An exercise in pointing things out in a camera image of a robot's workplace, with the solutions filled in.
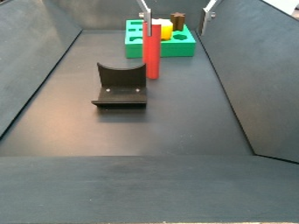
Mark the yellow pentagon block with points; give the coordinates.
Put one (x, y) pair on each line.
(167, 27)

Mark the green foam shape board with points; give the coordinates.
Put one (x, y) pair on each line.
(179, 46)

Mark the brown star block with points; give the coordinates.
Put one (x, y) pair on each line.
(178, 21)

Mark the red oval cylinder peg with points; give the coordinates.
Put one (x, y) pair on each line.
(151, 49)

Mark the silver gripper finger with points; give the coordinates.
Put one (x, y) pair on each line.
(208, 15)
(147, 16)

